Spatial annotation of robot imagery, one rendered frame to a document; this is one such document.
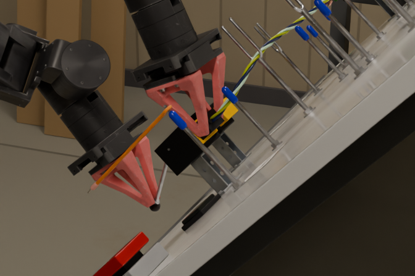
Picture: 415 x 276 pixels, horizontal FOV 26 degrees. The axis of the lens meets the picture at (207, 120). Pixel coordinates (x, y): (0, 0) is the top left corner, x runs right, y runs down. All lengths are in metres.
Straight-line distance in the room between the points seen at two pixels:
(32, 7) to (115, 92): 0.49
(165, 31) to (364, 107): 0.40
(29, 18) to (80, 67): 2.75
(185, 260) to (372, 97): 0.22
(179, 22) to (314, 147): 0.37
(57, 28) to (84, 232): 0.96
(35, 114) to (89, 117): 2.75
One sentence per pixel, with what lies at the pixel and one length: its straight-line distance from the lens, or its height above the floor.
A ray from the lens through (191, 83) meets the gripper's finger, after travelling 0.95.
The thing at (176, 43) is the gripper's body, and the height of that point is 1.24.
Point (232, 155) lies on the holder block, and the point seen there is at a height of 0.95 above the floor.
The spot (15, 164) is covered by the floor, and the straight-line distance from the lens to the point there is 3.52.
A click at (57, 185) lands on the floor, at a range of 3.34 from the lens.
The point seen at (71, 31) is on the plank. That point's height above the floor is 0.43.
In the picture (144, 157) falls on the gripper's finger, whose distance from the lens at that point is 1.09.
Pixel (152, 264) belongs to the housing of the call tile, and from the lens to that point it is 0.83.
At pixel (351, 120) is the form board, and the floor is 1.31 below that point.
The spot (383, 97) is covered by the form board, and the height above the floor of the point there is 1.33.
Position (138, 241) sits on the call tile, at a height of 1.12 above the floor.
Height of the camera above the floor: 1.56
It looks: 24 degrees down
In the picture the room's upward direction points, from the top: straight up
